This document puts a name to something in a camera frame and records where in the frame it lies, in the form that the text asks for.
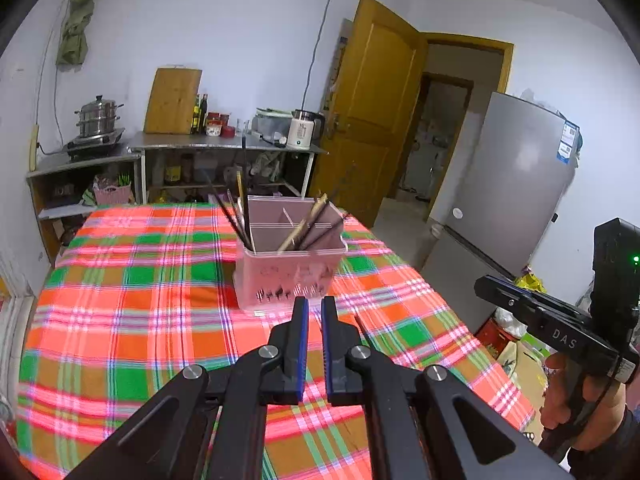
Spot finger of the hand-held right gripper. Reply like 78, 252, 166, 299
473, 274, 593, 323

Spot white electric kettle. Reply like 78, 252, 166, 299
286, 108, 327, 151

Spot low wooden shelf unit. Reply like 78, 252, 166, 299
26, 152, 144, 267

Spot person's right forearm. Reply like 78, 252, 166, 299
569, 405, 640, 480

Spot yellow wooden door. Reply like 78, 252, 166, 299
320, 0, 429, 231

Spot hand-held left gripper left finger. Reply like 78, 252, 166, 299
65, 297, 309, 480

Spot yellow door frame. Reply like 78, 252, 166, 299
387, 32, 516, 223

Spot black cooktop stove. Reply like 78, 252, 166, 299
66, 127, 127, 162

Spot grey wall cable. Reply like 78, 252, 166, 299
301, 0, 337, 112

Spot plaid tablecloth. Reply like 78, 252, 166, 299
15, 202, 543, 480

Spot small pink basket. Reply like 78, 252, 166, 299
94, 184, 133, 206

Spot green hanging cloth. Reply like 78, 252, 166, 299
56, 0, 97, 67

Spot person's right hand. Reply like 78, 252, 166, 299
541, 351, 627, 455

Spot yellow plastic bag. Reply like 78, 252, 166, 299
514, 271, 547, 295

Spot silver refrigerator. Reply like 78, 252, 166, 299
421, 91, 584, 333

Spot wooden chopstick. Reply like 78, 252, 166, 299
236, 170, 248, 233
276, 193, 331, 254

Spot wooden cutting board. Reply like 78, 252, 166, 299
143, 67, 204, 135

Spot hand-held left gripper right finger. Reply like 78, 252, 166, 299
321, 296, 562, 480

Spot white storage box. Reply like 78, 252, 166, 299
251, 107, 294, 144

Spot cardboard box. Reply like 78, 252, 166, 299
499, 339, 547, 413

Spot dark oil bottles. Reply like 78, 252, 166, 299
191, 93, 209, 134

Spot steel kitchen table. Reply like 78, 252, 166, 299
127, 130, 329, 207

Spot steel steamer pot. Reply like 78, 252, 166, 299
74, 94, 124, 139

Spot pink plastic utensil basket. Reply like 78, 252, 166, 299
233, 195, 349, 317

